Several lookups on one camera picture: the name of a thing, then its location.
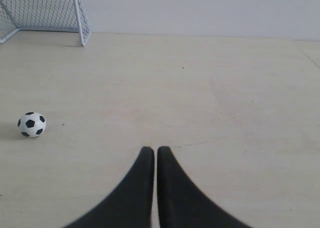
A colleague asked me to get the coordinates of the black and white soccer ball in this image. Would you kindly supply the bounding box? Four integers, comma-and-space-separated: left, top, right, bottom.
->
17, 112, 47, 138

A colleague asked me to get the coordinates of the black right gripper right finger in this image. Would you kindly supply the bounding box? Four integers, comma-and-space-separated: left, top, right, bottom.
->
157, 146, 249, 228

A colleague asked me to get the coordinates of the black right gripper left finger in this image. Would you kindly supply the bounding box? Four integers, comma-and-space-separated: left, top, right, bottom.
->
66, 147, 155, 228

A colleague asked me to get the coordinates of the white miniature soccer goal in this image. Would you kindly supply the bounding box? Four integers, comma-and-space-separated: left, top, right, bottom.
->
0, 0, 92, 46

